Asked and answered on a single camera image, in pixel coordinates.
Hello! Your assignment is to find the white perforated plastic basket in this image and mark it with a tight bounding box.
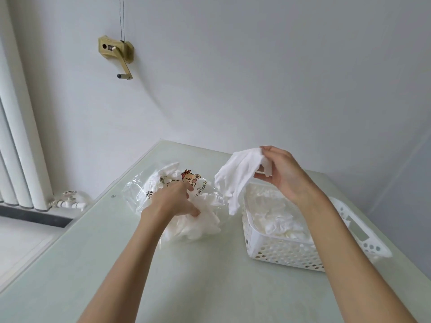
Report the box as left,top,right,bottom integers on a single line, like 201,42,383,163
242,183,394,273

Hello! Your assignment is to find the person's right hand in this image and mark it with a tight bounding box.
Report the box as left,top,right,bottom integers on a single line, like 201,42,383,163
253,146,328,208

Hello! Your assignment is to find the white radiator valve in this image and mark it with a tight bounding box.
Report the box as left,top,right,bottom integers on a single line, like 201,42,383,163
48,190,89,211

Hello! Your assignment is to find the person's right forearm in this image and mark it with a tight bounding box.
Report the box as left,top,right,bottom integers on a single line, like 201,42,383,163
301,191,418,323

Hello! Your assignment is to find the thin steel winch cable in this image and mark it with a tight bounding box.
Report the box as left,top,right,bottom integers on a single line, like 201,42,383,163
119,0,126,42

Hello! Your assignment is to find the person's left forearm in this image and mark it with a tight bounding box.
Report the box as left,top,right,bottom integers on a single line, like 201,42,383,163
77,217,162,323

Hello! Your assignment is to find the person's left hand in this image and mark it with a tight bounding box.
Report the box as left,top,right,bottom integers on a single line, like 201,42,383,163
140,180,202,236

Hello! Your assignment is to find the brass wall crank winch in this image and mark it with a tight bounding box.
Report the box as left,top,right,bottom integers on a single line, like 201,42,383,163
98,35,135,80

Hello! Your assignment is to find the stack of white gloves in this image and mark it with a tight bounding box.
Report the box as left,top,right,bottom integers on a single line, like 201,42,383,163
247,186,316,244

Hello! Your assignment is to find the white cotton glove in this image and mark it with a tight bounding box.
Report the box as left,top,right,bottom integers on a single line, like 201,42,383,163
214,148,273,216

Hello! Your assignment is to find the clear bear-print plastic bag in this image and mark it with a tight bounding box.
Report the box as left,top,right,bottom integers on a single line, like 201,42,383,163
122,161,233,249

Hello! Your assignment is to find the white column radiator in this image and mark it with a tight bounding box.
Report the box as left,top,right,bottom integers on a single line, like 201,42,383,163
0,0,54,211

